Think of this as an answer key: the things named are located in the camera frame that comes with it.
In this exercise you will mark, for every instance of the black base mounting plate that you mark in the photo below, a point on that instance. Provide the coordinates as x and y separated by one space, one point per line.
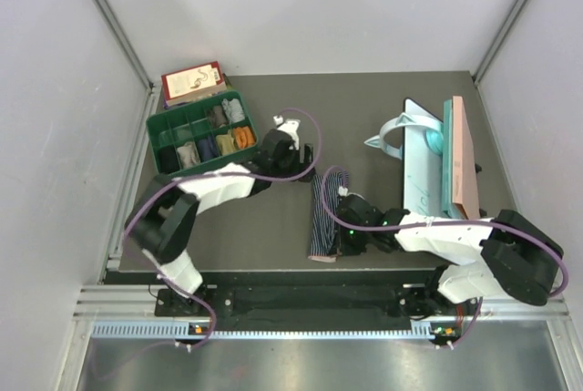
398 294

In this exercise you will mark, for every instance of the grey rolled sock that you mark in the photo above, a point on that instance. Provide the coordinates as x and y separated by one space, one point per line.
233 110

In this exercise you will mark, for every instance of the black underwear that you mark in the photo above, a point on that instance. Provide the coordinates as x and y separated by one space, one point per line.
168 160

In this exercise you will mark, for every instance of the teal and pink book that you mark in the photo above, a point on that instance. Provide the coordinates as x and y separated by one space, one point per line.
460 199

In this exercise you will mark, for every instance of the brown rolled sock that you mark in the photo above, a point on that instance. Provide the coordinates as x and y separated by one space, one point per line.
217 117

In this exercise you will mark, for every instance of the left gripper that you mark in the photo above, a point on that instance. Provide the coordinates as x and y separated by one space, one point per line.
307 159

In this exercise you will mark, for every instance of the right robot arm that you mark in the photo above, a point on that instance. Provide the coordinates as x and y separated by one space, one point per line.
483 258

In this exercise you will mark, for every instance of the striped blue boxer shorts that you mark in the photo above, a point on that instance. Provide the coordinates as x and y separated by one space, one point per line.
322 246

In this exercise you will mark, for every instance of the green compartment tray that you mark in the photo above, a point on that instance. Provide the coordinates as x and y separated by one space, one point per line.
188 123

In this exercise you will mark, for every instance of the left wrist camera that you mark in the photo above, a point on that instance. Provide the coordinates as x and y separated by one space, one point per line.
290 126

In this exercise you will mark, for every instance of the navy rolled sock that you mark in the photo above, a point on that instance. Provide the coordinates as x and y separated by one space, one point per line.
207 149

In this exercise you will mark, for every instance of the light blue tablet board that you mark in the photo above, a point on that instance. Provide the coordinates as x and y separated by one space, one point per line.
428 165

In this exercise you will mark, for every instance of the orange rolled sock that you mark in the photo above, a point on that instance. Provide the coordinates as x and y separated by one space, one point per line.
244 137

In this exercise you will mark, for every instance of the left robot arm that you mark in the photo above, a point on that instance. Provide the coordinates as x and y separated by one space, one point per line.
162 220

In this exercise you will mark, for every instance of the mustard rolled sock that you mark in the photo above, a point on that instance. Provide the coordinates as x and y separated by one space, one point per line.
226 144

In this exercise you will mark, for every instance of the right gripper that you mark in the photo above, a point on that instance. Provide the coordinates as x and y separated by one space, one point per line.
345 249

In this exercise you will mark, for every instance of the red and cream book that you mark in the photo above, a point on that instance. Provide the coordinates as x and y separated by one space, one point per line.
193 84

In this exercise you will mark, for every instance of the beige rolled sock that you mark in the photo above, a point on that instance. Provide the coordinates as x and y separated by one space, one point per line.
188 155

